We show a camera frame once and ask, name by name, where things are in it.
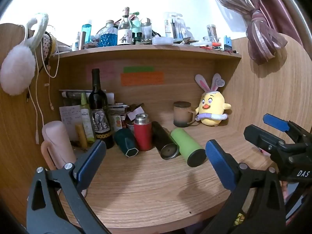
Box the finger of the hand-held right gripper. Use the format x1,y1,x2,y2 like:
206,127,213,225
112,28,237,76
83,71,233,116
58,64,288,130
263,113,312,149
244,124,293,162

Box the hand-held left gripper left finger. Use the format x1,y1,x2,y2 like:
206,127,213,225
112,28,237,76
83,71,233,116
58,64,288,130
26,139,111,234

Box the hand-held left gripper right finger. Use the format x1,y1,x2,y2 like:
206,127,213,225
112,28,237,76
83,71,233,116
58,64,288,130
202,139,287,234

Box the green cylindrical cup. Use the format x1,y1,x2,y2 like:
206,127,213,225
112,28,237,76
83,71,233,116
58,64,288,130
171,128,207,167

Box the dark teal hexagonal cup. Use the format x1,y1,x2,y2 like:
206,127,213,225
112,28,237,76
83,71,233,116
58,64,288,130
114,128,139,157

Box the yellow tube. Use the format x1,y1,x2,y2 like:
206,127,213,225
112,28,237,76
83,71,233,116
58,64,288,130
75,124,88,150

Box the green spray bottle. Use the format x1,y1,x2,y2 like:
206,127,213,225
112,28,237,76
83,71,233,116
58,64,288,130
80,93,96,143

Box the fruit print carton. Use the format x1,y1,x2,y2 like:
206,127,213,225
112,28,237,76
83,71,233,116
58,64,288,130
111,114,124,132

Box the white note paper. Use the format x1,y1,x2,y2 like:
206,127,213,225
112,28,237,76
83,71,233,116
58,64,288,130
59,105,82,137

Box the yellow chick plush toy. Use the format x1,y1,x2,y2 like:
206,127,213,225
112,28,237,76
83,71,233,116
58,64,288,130
194,73,231,127

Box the red thermos flask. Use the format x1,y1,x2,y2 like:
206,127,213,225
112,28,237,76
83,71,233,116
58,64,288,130
134,113,153,151

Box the dark wine bottle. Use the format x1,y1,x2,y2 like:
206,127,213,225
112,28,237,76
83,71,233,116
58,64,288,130
88,68,115,149

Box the black thermos flask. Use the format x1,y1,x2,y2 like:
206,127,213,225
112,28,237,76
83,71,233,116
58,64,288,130
151,121,180,160

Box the glass mug with lid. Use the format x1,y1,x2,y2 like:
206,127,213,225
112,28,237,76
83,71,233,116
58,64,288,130
173,101,197,128

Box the stack of papers and books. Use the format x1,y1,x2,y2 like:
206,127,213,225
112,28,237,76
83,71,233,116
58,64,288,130
59,89,115,108

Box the pink curtain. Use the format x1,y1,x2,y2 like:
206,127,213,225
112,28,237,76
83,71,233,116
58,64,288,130
203,0,306,65

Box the small blue box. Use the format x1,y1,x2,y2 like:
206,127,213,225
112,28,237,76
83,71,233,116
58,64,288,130
223,35,232,52

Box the pink sticky note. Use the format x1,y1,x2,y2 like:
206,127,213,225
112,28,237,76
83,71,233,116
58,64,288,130
85,62,115,80

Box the orange sticky note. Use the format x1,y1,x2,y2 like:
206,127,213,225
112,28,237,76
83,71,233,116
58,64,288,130
121,72,164,86

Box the green sticky note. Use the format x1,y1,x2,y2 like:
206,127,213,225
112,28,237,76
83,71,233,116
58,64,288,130
123,66,155,73

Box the glass jar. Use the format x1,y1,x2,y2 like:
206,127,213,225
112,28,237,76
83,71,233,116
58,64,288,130
206,24,219,43

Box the white fluffy earmuffs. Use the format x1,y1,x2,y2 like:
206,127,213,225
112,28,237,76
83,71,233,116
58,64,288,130
0,12,49,96

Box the small white bottle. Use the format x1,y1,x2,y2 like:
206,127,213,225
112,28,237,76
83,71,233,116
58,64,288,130
73,32,81,51

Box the dotted headband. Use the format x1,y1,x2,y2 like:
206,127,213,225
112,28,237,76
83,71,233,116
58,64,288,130
39,32,58,62

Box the wooden shelf board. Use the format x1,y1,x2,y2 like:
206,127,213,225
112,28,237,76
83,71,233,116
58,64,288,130
50,44,242,59

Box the blue liquid glass bottle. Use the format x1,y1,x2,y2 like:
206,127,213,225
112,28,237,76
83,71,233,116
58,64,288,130
99,20,118,47

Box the teal tall bottle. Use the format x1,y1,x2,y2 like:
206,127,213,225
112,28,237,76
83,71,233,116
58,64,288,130
81,21,93,50

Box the clear bottle with picture label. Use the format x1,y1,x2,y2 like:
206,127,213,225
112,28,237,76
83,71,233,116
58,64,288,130
117,7,133,46

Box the white plastic box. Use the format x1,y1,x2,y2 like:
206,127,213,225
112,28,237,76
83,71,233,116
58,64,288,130
152,36,174,45

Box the clear plastic organizer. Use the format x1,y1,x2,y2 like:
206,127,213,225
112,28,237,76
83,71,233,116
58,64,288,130
164,12,189,40

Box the clear bottle with silver cap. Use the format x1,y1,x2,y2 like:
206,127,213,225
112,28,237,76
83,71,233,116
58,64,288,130
141,18,152,41

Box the green pump bottle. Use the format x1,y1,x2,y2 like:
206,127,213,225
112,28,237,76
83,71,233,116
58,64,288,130
130,12,142,36

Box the pink cup with handle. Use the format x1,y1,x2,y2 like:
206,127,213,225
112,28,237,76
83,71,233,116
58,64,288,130
40,121,77,171

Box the white cable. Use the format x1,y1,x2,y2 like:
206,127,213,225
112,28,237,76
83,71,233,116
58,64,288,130
34,29,60,145

